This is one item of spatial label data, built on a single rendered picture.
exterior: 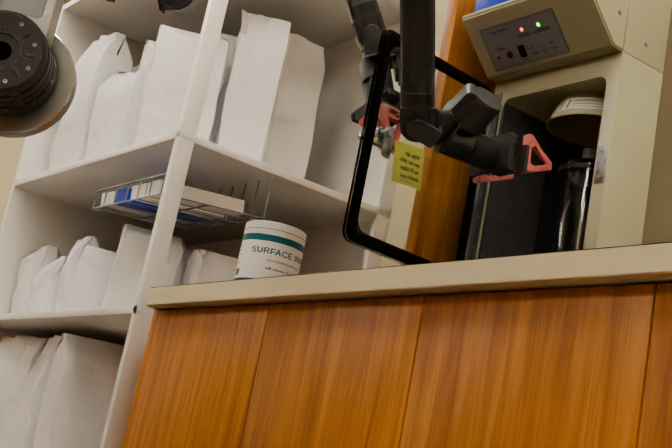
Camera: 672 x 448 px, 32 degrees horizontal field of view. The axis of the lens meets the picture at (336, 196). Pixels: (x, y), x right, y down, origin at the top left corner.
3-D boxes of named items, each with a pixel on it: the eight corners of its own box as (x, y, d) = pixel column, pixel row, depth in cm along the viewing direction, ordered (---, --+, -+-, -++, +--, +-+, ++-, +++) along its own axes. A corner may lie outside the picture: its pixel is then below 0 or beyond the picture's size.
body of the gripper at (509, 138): (480, 144, 207) (448, 132, 203) (519, 134, 199) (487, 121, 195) (476, 179, 205) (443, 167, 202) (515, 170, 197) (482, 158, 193)
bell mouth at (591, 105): (588, 153, 231) (592, 127, 232) (661, 140, 217) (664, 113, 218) (526, 122, 221) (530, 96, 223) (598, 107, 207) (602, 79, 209)
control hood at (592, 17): (495, 84, 231) (502, 38, 233) (624, 50, 205) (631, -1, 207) (452, 62, 224) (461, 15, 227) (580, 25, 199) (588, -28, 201)
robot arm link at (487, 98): (404, 107, 200) (402, 131, 193) (442, 57, 194) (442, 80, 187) (461, 142, 203) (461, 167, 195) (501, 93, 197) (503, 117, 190)
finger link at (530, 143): (533, 152, 207) (494, 136, 202) (562, 145, 201) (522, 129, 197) (529, 189, 205) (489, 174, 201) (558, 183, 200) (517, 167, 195)
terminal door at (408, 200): (459, 287, 218) (493, 89, 228) (343, 238, 199) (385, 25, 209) (456, 287, 218) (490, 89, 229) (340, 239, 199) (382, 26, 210)
